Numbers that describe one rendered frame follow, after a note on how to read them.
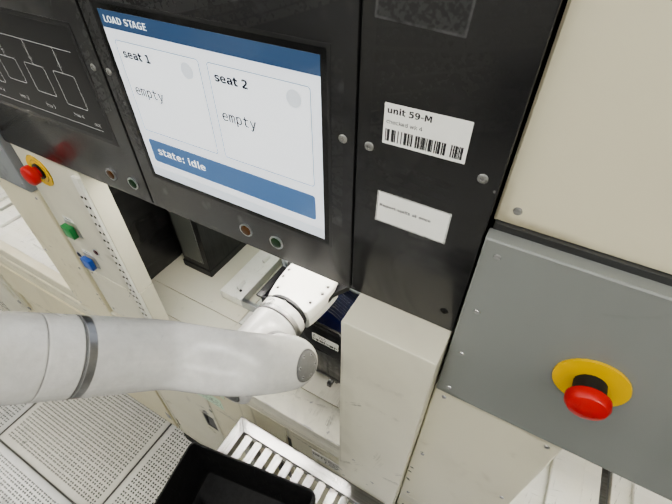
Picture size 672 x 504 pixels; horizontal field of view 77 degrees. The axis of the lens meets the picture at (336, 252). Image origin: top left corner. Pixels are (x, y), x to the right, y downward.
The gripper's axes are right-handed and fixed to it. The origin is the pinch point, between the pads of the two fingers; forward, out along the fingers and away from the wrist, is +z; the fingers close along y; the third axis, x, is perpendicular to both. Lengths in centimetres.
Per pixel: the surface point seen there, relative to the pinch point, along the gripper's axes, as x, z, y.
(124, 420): -124, -26, -89
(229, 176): 28.2, -18.6, -3.8
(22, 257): -39, -17, -105
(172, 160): 27.3, -18.6, -13.7
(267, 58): 43.6, -18.6, 4.0
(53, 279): -39, -18, -88
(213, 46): 43.6, -18.6, -2.4
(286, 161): 33.2, -18.5, 5.1
